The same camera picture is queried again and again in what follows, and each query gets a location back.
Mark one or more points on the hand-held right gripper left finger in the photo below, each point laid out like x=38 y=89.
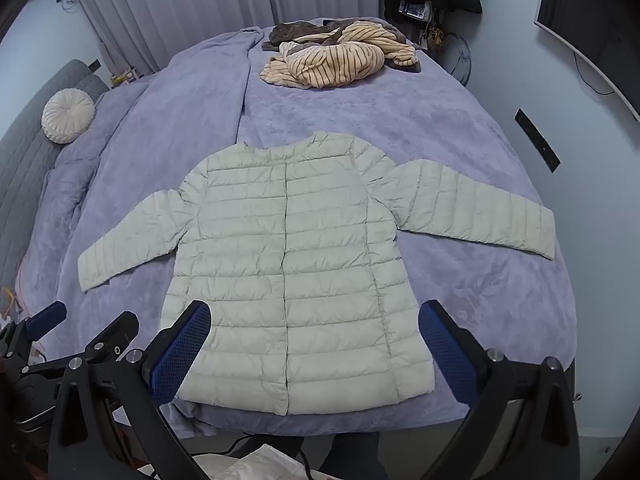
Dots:
x=182 y=355

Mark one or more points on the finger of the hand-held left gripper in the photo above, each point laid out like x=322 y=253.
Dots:
x=117 y=330
x=46 y=316

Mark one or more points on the beige striped fleece garment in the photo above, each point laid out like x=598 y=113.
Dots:
x=325 y=62

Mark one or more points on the wall-mounted flat screen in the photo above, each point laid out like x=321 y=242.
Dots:
x=585 y=15

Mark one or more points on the pale green puffer jacket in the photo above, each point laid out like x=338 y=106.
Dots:
x=300 y=285

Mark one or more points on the brown hanging bag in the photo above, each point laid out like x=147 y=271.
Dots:
x=434 y=36

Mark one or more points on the light grey curtain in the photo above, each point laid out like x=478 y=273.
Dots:
x=175 y=0

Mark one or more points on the white plastic bag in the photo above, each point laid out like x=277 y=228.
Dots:
x=250 y=462

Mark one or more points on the person's dark trouser leg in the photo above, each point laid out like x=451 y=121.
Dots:
x=350 y=455

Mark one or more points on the round cream pleated cushion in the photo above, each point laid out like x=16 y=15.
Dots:
x=67 y=115

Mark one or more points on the grey quilted headboard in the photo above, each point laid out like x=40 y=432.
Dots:
x=25 y=160

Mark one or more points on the brown fleece garment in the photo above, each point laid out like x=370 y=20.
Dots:
x=295 y=32

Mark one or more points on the purple plush blanket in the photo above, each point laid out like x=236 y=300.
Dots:
x=425 y=125

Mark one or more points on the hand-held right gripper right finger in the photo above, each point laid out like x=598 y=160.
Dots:
x=447 y=355

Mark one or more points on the yellow bedside clutter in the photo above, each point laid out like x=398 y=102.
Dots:
x=122 y=76

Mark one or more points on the black wall strip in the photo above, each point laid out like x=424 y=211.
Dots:
x=537 y=140

